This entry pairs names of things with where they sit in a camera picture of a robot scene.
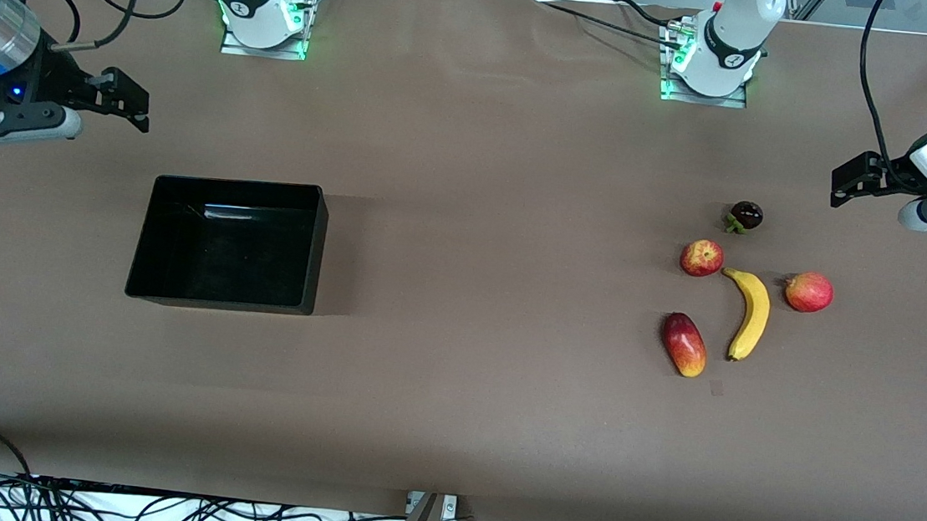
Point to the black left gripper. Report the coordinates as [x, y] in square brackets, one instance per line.
[884, 173]

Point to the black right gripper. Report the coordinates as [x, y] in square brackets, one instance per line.
[58, 76]

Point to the yellow banana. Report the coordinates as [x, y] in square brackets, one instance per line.
[752, 315]

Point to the red yellow apple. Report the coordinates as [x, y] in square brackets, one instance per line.
[701, 258]

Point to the black plastic box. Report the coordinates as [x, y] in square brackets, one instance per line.
[229, 257]

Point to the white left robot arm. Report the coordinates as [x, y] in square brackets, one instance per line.
[734, 41]

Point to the red apple far right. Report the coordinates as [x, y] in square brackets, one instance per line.
[810, 292]

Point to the dark purple mangosteen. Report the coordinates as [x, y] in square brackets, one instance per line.
[746, 215]

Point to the red yellow mango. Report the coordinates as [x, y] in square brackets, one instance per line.
[683, 344]

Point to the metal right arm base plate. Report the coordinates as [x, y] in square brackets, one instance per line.
[235, 46]

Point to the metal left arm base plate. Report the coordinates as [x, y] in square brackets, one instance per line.
[696, 99]

